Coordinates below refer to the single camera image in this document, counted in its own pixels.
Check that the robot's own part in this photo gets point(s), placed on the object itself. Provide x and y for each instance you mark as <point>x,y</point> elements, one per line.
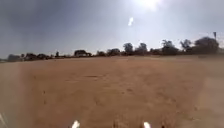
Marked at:
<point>146,125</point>
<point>75,124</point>

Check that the row of trees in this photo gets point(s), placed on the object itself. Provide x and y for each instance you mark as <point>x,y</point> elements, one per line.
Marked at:
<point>168,49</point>

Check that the brown dirt ground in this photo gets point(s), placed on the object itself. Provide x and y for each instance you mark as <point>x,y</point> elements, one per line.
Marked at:
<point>110,90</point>

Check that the pole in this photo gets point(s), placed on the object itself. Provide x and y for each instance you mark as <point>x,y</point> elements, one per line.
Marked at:
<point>215,35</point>

